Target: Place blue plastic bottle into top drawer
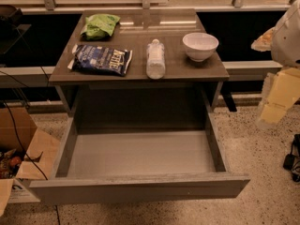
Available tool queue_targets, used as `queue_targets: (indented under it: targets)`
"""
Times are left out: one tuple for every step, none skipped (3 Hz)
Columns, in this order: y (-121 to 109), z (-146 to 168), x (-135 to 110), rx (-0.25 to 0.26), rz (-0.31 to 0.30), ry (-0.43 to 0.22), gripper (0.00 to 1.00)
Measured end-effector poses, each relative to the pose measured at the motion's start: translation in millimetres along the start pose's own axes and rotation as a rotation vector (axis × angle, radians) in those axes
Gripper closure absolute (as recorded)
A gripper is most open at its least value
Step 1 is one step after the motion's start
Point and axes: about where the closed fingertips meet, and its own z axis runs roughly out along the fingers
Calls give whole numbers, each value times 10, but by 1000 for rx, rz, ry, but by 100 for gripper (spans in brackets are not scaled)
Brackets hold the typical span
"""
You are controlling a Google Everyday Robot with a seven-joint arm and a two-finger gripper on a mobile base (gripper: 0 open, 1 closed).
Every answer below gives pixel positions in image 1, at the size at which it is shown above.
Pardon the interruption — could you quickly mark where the open grey top drawer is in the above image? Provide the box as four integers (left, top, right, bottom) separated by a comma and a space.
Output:
28, 92, 251, 205

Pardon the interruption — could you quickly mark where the blue Kettle chips bag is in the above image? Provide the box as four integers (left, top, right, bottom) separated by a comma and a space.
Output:
67, 44, 132, 76

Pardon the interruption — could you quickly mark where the black cable on floor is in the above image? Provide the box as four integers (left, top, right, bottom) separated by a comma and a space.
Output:
0, 68, 61, 225

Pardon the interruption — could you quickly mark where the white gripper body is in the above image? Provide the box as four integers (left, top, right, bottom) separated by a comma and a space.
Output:
271, 0, 300, 68

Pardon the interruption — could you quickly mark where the grey drawer cabinet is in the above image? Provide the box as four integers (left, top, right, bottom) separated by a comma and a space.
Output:
50, 9, 229, 132

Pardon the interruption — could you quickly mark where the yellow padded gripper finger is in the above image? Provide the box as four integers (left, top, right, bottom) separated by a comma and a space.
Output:
256, 67, 300, 129
251, 27, 275, 52

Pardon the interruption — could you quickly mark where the black power adapter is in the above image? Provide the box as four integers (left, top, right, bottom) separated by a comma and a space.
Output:
283, 134, 300, 183

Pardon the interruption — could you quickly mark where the dark object at left edge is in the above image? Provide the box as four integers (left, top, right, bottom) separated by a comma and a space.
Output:
0, 5, 31, 57

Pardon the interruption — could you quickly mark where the clear plastic water bottle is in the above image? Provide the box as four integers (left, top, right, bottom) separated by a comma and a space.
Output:
146, 39, 166, 80

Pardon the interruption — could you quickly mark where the white bowl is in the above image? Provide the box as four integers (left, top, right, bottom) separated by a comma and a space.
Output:
183, 32, 219, 62

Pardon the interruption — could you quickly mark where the green snack bag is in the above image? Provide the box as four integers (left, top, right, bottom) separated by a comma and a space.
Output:
81, 13, 120, 40

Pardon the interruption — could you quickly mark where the brown cardboard box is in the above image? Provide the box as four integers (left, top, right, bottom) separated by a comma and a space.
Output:
0, 108, 59, 216

